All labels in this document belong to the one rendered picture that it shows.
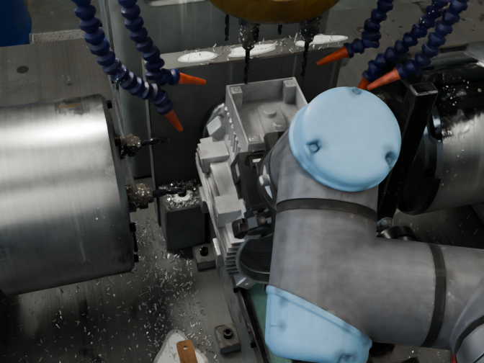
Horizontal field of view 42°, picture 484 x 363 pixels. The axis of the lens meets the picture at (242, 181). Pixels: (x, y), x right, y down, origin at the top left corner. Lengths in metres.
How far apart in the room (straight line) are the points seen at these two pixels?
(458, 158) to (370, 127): 0.47
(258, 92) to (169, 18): 0.20
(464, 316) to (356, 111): 0.15
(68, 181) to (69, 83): 0.71
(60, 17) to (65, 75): 1.70
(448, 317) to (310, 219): 0.11
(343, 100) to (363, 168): 0.05
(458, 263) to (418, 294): 0.04
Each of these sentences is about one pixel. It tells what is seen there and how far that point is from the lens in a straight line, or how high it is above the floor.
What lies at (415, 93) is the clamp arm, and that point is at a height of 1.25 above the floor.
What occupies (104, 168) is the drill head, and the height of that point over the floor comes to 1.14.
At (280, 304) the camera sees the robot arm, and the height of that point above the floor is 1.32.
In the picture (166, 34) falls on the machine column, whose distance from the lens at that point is 1.01.
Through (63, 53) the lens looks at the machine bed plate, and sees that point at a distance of 1.54.
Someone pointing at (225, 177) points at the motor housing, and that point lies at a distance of 0.85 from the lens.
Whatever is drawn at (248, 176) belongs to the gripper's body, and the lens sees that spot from 0.63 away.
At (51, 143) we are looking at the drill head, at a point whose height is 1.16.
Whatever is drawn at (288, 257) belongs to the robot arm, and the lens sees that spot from 0.44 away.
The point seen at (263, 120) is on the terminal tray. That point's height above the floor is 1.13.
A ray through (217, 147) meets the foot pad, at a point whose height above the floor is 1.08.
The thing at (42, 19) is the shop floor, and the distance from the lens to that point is 3.17.
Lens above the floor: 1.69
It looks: 48 degrees down
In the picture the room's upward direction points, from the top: 4 degrees clockwise
